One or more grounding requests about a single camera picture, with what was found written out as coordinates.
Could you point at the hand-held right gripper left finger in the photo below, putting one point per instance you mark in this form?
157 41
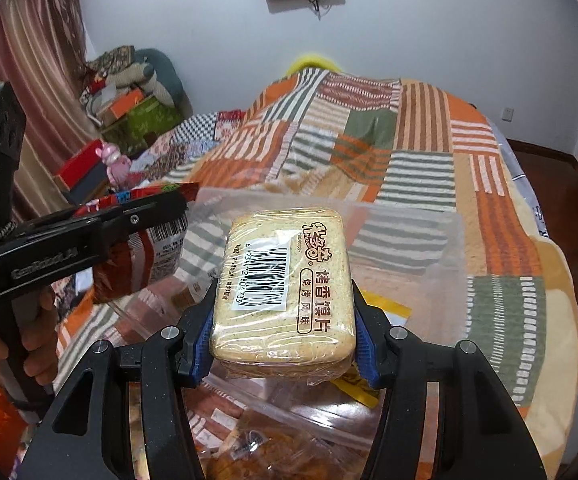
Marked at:
200 347

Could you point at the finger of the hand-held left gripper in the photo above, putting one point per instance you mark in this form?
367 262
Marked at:
144 217

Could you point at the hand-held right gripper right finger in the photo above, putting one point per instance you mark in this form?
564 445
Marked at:
367 347

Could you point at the red snack packet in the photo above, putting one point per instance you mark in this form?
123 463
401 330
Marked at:
139 265

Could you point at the beige toast snack packet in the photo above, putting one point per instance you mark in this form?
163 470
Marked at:
279 320

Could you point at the clear plastic storage box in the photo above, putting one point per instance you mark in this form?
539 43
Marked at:
409 240

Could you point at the person's left hand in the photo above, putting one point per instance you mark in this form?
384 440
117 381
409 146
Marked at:
39 347

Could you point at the pink plush toy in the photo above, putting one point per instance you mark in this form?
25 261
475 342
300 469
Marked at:
116 162

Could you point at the red box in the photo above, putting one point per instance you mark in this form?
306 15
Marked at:
81 165

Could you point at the checkered patchwork quilt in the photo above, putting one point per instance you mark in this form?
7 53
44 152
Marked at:
194 130

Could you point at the orange box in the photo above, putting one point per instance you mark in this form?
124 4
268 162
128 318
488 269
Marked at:
126 102

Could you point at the pink striped curtain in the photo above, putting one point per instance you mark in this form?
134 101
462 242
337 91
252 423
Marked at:
29 60

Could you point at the brown snack packet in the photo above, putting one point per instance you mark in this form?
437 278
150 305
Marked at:
279 460

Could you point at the striped bolster cushion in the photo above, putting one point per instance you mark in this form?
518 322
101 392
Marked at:
148 77

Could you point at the floral patterned cushion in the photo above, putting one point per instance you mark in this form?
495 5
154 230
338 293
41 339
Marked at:
111 60

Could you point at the striped patchwork blanket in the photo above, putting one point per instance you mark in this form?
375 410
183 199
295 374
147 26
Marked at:
419 135

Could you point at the white printed bedsheet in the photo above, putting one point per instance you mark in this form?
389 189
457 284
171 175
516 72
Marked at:
524 180

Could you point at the white wall socket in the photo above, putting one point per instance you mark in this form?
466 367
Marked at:
507 114

